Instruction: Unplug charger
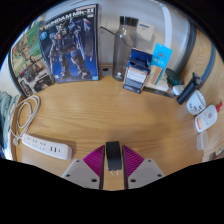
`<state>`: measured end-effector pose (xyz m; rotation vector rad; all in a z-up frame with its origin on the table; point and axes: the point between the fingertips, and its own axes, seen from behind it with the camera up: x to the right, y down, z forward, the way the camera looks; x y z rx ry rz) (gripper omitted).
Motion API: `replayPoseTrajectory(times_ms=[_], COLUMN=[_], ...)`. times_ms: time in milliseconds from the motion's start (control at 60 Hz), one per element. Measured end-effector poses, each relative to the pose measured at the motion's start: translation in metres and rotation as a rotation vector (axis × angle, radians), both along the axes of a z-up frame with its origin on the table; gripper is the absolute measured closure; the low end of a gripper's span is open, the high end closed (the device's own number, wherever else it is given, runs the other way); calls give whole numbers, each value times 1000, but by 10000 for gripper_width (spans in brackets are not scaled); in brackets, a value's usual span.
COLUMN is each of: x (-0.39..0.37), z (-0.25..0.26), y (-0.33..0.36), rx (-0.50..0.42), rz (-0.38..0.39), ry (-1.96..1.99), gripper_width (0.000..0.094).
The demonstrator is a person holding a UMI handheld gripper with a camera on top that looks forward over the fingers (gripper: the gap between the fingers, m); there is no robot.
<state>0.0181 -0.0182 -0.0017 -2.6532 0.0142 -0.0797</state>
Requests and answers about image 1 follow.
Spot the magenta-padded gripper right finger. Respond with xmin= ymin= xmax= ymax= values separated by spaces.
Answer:
xmin=121 ymin=143 xmax=166 ymax=190

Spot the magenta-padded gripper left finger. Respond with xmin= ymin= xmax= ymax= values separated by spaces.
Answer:
xmin=61 ymin=143 xmax=107 ymax=191

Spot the black charger block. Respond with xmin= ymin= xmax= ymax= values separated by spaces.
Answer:
xmin=105 ymin=141 xmax=122 ymax=177

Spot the white power strip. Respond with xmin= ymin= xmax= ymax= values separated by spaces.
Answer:
xmin=21 ymin=133 xmax=74 ymax=161

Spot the clear plastic container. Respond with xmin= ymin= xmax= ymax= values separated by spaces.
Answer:
xmin=195 ymin=130 xmax=210 ymax=152

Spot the white lotion bottle red cap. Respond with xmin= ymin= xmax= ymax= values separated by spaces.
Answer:
xmin=194 ymin=101 xmax=224 ymax=134

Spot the white mug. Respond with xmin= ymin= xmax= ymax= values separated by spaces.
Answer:
xmin=185 ymin=89 xmax=208 ymax=116

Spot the black cylindrical device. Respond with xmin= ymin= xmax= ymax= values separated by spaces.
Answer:
xmin=176 ymin=71 xmax=204 ymax=106

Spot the teal small object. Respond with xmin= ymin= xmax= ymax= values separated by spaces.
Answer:
xmin=165 ymin=68 xmax=183 ymax=86

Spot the blue card package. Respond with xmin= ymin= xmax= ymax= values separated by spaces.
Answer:
xmin=148 ymin=42 xmax=174 ymax=86

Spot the tree figure toy box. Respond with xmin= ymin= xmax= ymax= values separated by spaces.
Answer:
xmin=9 ymin=19 xmax=56 ymax=98

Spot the clear bottle with dark cap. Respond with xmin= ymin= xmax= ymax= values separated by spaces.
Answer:
xmin=112 ymin=15 xmax=139 ymax=82

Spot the robot model kit box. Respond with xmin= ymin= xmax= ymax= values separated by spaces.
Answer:
xmin=38 ymin=3 xmax=101 ymax=84

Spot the white power strip cable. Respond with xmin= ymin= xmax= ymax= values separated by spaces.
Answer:
xmin=9 ymin=94 xmax=41 ymax=147

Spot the dark metal desk frame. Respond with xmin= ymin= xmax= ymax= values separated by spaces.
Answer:
xmin=174 ymin=19 xmax=218 ymax=86

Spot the white wall box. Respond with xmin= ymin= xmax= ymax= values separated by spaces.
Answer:
xmin=136 ymin=21 xmax=155 ymax=42

